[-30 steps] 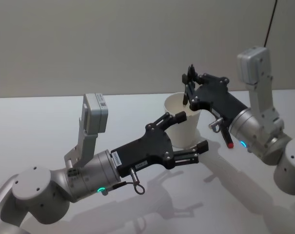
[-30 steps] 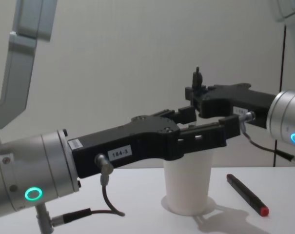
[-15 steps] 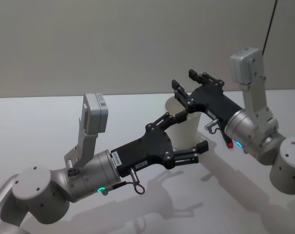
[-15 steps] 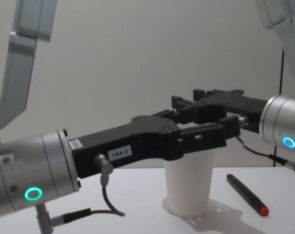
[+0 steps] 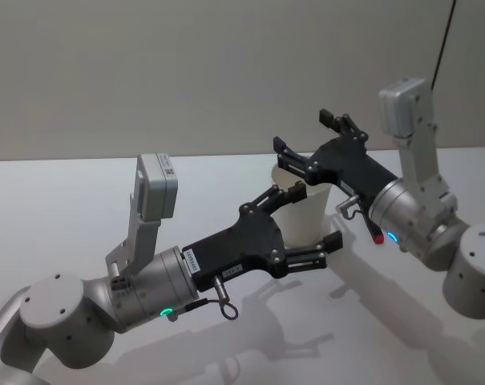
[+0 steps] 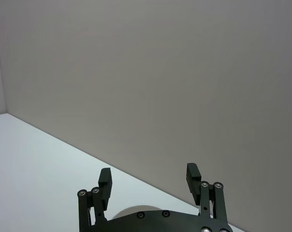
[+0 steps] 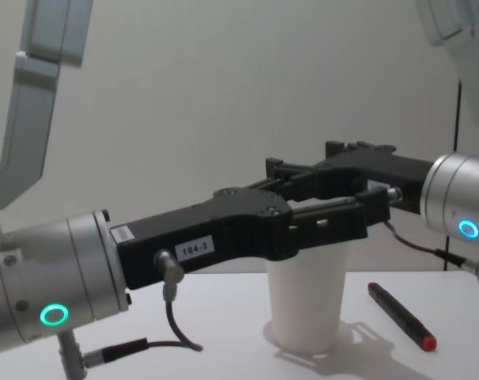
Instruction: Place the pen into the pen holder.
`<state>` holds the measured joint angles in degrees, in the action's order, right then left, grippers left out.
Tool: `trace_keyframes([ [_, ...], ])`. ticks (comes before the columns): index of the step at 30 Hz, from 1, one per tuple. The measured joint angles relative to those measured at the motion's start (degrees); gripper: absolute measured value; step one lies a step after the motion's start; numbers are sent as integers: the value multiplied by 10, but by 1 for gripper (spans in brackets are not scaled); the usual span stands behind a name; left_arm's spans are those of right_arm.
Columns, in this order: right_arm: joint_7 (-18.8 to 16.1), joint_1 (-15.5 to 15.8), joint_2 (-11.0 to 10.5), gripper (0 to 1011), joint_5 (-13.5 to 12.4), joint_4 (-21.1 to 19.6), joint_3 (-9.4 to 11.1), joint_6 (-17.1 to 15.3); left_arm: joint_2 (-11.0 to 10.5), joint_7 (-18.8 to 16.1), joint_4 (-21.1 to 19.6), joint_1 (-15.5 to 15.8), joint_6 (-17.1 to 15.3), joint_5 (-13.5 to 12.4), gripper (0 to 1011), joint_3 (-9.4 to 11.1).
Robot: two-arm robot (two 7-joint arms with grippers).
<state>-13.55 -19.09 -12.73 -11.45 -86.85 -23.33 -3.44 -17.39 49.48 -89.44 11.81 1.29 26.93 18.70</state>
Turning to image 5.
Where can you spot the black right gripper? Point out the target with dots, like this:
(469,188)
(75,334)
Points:
(346,164)

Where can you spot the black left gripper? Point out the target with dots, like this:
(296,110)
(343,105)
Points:
(250,244)

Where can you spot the white paper cup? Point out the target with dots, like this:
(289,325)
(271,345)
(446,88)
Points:
(306,216)

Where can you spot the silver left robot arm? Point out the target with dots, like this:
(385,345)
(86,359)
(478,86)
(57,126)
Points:
(146,280)

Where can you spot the white table cloth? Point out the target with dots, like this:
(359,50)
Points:
(65,200)

